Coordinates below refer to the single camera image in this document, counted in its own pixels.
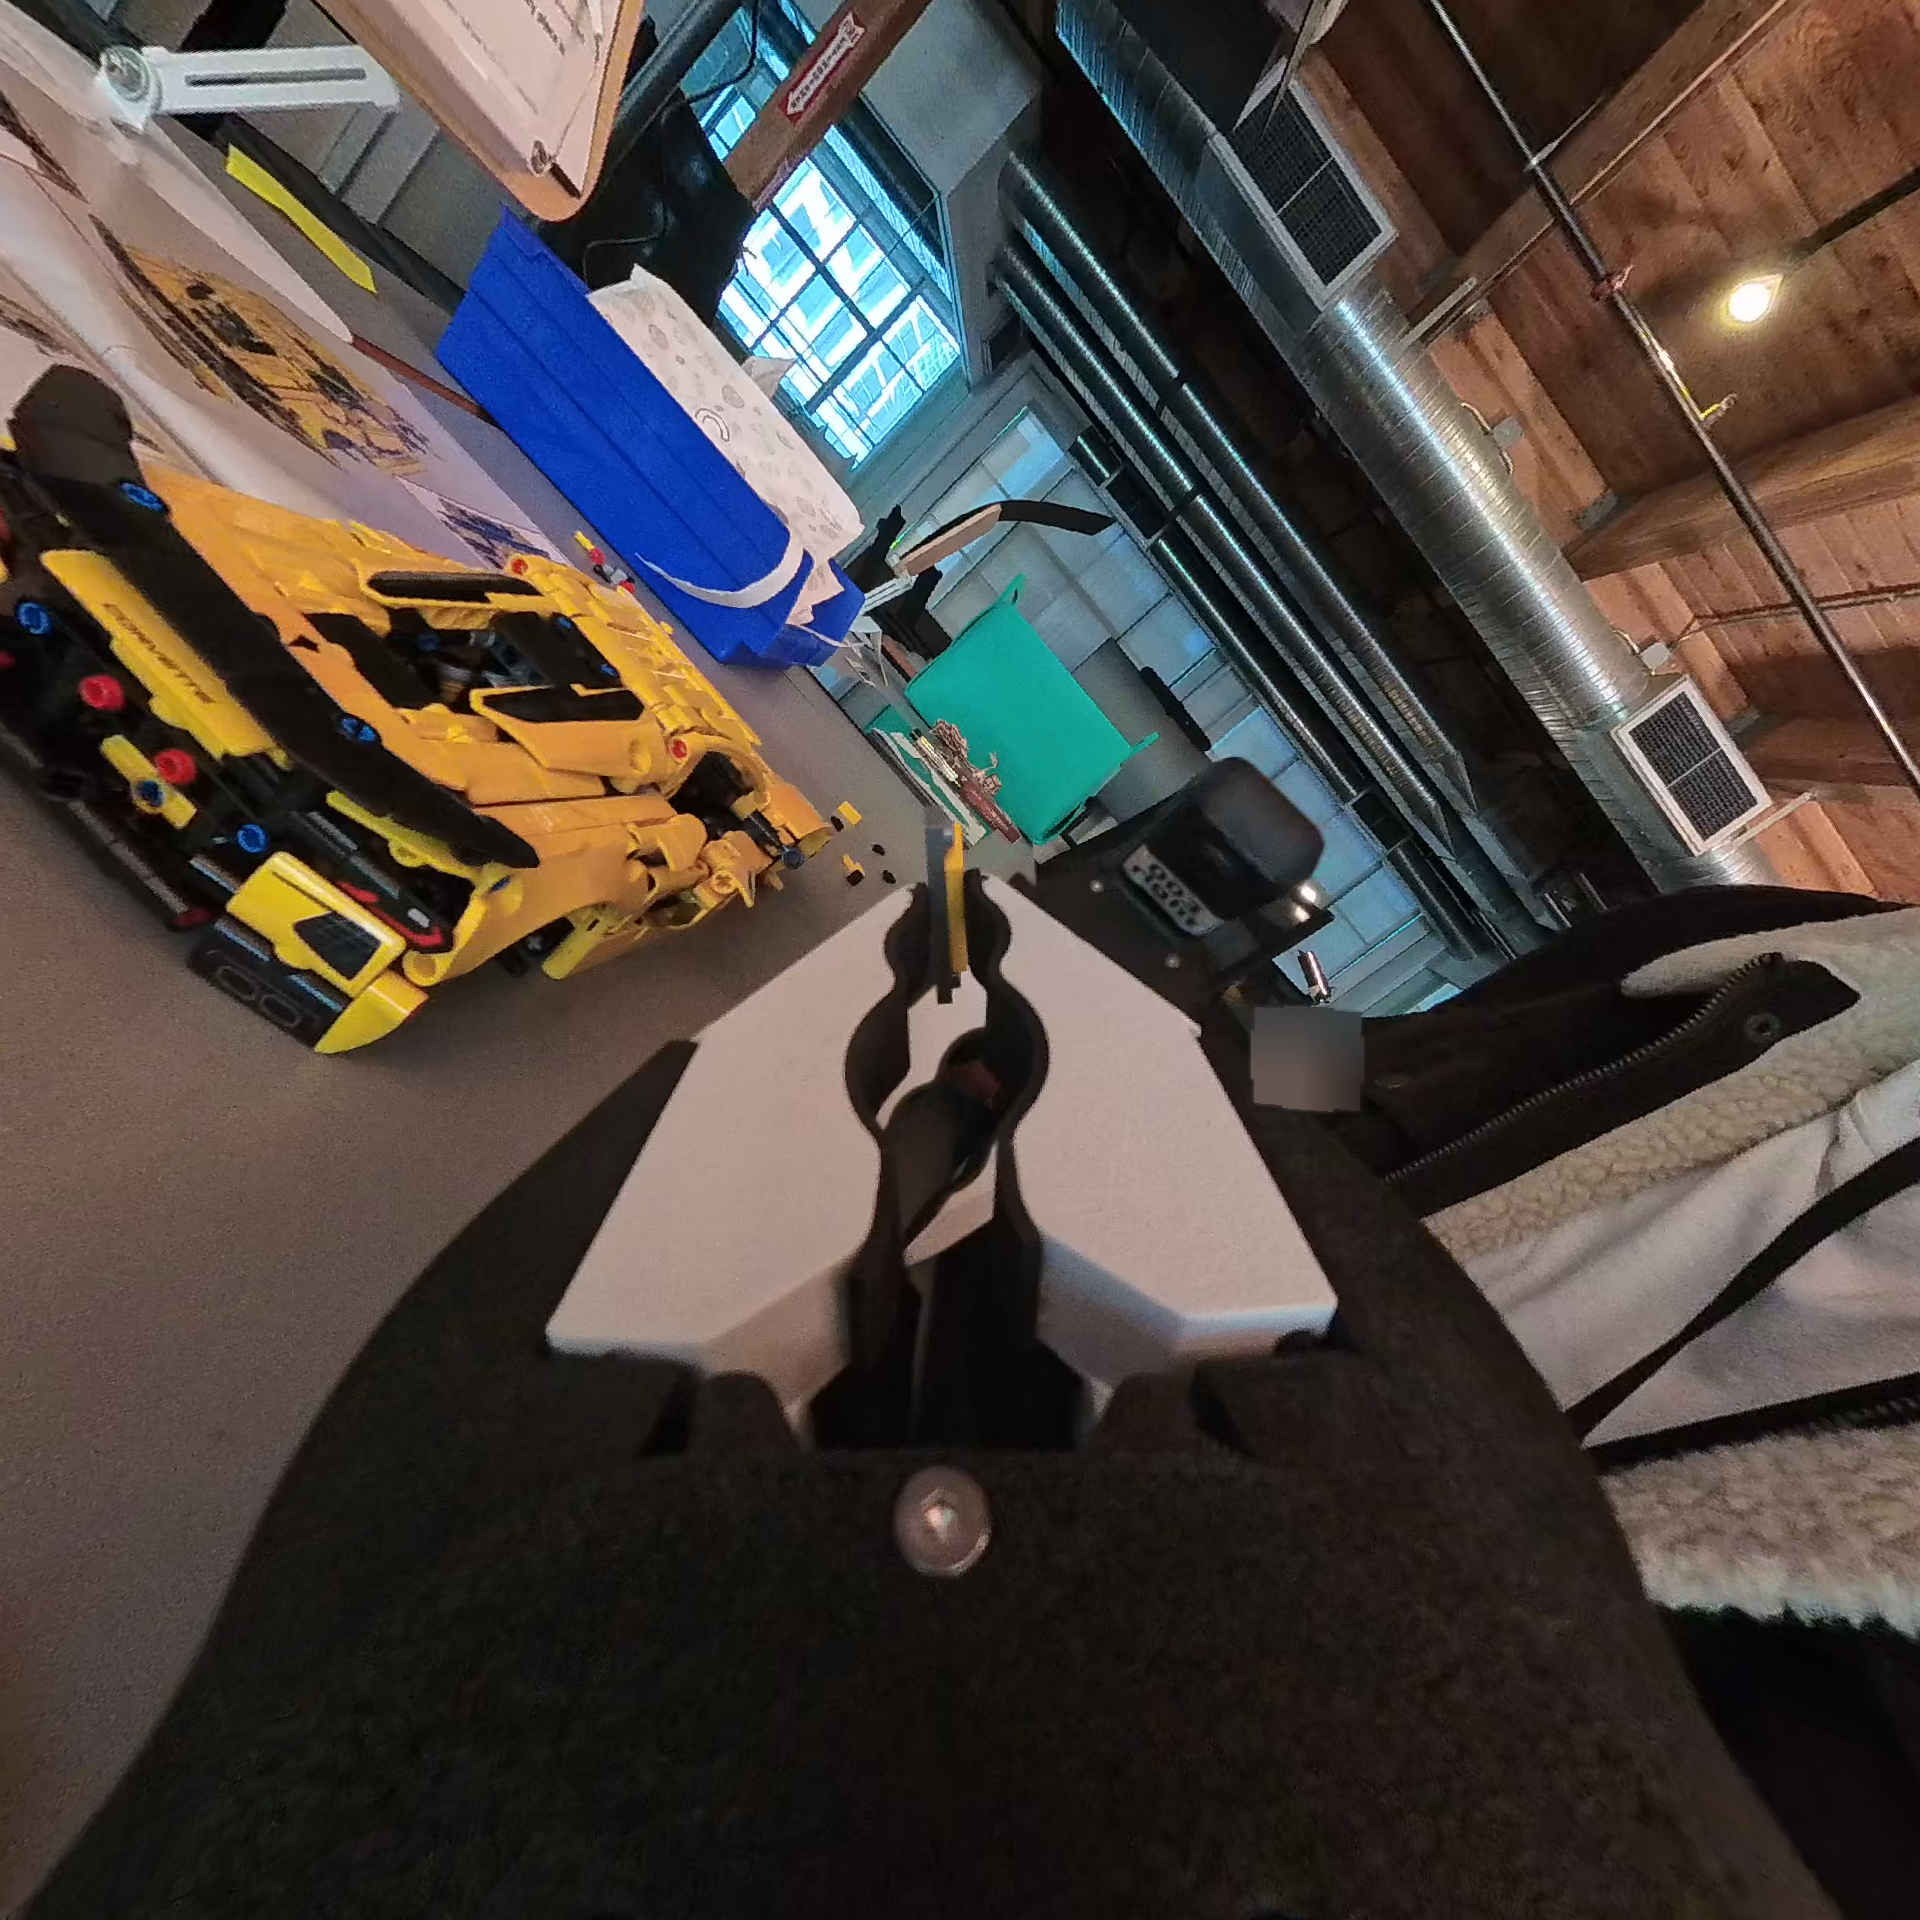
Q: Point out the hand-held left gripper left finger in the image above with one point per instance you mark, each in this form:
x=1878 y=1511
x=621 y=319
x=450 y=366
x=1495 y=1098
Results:
x=722 y=1201

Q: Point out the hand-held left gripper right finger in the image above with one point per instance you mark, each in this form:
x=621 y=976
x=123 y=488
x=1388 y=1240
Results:
x=1171 y=1201

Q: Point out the yellow printed tile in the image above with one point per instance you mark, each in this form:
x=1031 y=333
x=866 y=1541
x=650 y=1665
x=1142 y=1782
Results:
x=952 y=901

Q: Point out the black panel desk lamp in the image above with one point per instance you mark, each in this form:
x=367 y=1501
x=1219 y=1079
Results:
x=960 y=534

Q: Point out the grey desk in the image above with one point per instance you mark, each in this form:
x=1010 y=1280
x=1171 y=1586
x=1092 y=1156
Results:
x=224 y=1277

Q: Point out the teal board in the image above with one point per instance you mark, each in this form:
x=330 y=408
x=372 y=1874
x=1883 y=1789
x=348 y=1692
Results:
x=1021 y=720

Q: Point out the brown wooden model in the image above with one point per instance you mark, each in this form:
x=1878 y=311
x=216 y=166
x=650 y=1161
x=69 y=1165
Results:
x=960 y=765

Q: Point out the white vent grille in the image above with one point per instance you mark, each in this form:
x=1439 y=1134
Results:
x=1307 y=189
x=1695 y=765

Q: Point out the yellow toy brick car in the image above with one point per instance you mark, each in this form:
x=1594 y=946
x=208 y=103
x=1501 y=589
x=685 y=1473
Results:
x=452 y=750

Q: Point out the small loose red black pieces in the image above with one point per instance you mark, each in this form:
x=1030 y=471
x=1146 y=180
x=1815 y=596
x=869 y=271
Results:
x=600 y=559

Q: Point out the window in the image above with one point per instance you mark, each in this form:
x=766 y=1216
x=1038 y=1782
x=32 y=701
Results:
x=840 y=301

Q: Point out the white patterned paper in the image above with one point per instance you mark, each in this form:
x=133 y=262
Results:
x=722 y=405

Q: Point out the ceiling lamp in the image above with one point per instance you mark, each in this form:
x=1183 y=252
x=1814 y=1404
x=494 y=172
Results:
x=1748 y=301

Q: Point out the blue plastic bin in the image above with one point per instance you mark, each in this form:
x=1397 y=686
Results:
x=570 y=390

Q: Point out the instruction booklet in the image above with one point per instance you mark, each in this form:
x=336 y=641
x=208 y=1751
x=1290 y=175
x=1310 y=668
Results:
x=224 y=301

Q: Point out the yellow paper strip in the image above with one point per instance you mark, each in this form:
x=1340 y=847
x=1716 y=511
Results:
x=301 y=218

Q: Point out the silver ventilation duct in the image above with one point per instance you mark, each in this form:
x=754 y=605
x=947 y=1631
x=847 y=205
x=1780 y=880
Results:
x=1440 y=480

